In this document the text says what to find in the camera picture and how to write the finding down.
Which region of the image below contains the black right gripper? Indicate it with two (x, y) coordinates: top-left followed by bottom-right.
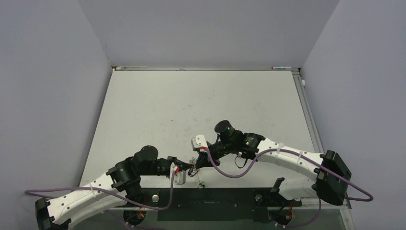
(196, 139), (235, 167)

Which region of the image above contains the large steel carabiner keyring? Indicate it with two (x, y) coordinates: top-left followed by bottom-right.
(188, 157), (205, 190)

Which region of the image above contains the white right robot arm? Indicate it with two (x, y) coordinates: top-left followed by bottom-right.
(191, 120), (352, 206)

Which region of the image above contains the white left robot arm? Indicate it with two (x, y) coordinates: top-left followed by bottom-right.
(35, 145), (193, 230)

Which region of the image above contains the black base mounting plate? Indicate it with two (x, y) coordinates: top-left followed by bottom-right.
(112, 188), (303, 222)

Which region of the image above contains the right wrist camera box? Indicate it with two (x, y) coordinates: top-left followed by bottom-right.
(191, 135), (208, 152)

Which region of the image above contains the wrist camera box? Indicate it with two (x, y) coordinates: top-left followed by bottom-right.
(170, 163), (187, 185)
(191, 135), (208, 152)

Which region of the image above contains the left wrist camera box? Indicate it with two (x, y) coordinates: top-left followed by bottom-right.
(170, 163), (187, 185)

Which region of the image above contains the aluminium right side rail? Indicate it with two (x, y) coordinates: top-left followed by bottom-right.
(292, 69), (325, 153)

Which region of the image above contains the aluminium rail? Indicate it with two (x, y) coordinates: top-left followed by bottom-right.
(112, 66), (300, 71)
(292, 69), (325, 153)

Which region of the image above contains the aluminium back rail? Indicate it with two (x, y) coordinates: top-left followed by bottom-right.
(112, 66), (300, 71)

